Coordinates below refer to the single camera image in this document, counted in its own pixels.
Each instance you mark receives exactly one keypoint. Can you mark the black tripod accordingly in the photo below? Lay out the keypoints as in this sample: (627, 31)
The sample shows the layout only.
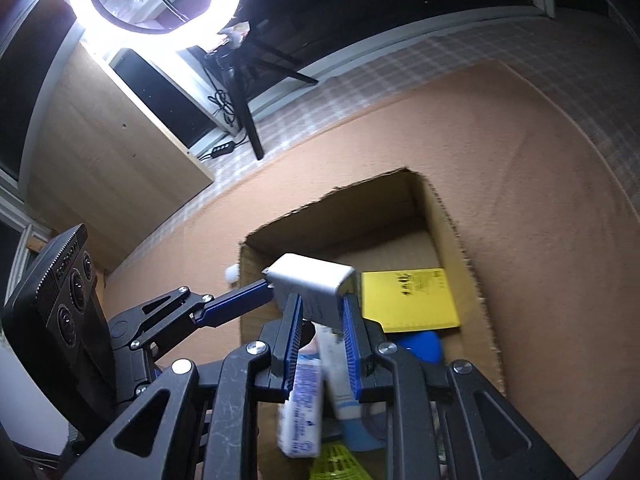
(250, 125)

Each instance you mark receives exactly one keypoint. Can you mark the white charger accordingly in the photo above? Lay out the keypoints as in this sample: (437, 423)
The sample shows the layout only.
(310, 285)

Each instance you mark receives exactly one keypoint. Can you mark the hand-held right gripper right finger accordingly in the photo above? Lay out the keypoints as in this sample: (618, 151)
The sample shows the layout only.
(352, 350)

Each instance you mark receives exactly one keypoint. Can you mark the cardboard box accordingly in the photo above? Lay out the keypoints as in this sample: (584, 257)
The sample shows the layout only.
(460, 285)

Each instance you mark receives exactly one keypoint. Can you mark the black power strip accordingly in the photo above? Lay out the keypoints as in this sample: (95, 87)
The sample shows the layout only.
(220, 149)

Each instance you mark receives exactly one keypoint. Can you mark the patterned tissue pack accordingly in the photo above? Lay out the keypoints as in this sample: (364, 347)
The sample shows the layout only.
(300, 410)

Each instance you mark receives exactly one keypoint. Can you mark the small white case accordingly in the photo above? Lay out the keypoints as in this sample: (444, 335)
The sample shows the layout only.
(231, 273)

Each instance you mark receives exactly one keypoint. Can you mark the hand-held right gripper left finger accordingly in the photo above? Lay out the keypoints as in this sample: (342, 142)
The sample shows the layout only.
(292, 340)

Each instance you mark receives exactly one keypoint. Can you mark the yellow shuttlecock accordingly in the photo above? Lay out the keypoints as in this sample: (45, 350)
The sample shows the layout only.
(335, 462)

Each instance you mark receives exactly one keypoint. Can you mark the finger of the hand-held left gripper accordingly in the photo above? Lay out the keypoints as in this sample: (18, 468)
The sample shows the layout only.
(235, 302)

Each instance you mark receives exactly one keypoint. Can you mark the light wooden board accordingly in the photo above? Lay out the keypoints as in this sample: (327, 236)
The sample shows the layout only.
(110, 170)

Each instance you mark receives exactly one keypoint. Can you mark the white bottle with blue cap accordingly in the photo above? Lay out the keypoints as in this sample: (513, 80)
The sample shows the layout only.
(332, 360)

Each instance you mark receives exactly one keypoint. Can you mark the yellow notebook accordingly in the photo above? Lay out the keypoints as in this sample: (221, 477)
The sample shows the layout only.
(405, 300)

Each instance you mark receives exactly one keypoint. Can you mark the blue round object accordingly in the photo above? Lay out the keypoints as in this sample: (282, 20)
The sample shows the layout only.
(420, 347)

